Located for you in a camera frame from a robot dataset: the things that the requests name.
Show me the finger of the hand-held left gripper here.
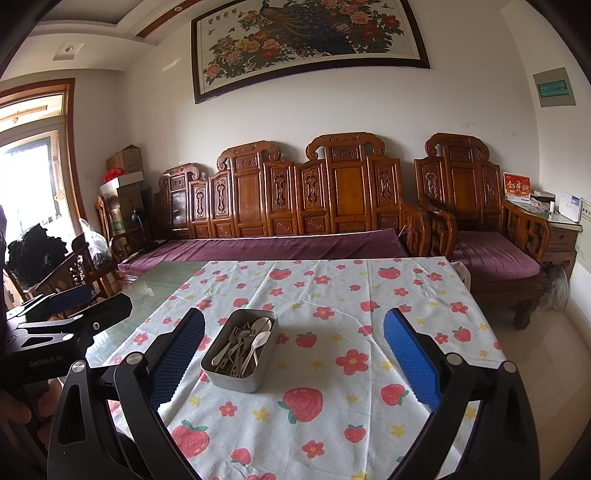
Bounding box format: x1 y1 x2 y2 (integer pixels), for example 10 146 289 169
4 284 100 324
18 292 134 344

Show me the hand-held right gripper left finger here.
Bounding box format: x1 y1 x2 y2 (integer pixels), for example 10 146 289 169
47 307 206 480

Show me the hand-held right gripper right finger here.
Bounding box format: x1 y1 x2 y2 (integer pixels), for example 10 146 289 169
382 307 539 480

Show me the rectangular metal container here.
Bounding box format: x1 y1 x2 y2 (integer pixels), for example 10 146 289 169
200 308 280 394

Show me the beige plastic fork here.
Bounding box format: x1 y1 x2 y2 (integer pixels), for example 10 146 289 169
242 322 259 374

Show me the person's left hand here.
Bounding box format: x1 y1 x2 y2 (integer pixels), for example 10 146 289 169
0 377 62 426

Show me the dark wooden chair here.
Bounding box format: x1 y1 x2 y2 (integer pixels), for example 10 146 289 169
34 233 116 305

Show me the black cloth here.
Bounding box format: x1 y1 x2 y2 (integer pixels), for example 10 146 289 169
7 224 70 287

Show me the clear plastic bag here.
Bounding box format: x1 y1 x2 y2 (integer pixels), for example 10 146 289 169
78 219 112 264

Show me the black desk lamp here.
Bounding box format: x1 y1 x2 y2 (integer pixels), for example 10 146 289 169
131 208 158 252

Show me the large cardboard box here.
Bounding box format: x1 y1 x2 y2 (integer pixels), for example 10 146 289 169
108 185 144 236

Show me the strawberry print tablecloth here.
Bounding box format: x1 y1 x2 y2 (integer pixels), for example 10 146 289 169
85 258 502 480

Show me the white flat box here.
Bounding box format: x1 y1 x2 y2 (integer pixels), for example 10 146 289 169
98 172 145 195

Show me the square purple seat cushion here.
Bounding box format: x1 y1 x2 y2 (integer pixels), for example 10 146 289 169
450 231 542 280

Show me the long purple seat cushion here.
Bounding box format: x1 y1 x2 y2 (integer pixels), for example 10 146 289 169
117 228 411 273

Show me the grey plastic bag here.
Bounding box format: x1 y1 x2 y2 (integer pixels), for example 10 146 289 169
540 265 568 310

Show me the carved wooden sofa bench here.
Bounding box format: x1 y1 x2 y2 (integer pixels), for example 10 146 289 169
152 133 432 259

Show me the carved wooden armchair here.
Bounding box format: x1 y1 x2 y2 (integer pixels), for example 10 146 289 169
414 133 552 330

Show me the wooden side table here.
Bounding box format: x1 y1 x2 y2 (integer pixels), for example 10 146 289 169
540 210 583 280

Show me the red desk calendar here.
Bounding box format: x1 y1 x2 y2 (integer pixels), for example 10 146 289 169
502 172 532 204

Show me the tissue box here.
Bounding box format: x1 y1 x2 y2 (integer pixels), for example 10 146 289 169
529 190 557 213

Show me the white electronic device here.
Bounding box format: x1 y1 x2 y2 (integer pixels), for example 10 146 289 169
556 193 583 221

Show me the ceiling light fixture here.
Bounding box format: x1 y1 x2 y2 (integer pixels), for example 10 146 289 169
53 43 85 61

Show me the framed peacock flower painting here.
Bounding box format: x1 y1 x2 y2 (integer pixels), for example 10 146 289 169
191 0 431 104

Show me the wooden door frame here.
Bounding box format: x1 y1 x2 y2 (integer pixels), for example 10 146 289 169
0 78 88 222

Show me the white wall panel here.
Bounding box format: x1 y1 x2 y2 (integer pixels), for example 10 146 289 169
575 198 591 273

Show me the white wall electrical box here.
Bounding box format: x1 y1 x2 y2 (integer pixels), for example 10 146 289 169
533 68 578 108

